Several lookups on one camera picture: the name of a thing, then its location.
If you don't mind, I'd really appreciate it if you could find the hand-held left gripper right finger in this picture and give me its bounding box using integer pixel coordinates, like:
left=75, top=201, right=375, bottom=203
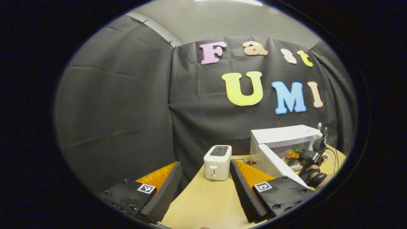
left=230, top=159, right=317, bottom=224

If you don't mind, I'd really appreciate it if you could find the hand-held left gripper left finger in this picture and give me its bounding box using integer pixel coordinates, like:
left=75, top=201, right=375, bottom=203
left=100, top=162, right=183, bottom=223

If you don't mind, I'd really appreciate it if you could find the white microwave oven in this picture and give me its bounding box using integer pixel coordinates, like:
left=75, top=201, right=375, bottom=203
left=250, top=125, right=323, bottom=189

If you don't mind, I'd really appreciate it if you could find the white toaster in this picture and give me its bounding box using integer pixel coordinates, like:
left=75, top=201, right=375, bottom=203
left=203, top=145, right=232, bottom=181

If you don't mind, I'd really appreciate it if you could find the black backdrop cloth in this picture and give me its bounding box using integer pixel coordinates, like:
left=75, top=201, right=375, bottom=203
left=56, top=14, right=356, bottom=191

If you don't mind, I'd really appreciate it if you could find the large ceiling light panel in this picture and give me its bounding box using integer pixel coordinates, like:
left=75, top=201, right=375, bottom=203
left=194, top=0, right=263, bottom=7

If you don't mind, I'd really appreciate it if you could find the black cable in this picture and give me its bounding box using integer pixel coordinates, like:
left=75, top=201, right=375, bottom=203
left=323, top=136, right=340, bottom=174

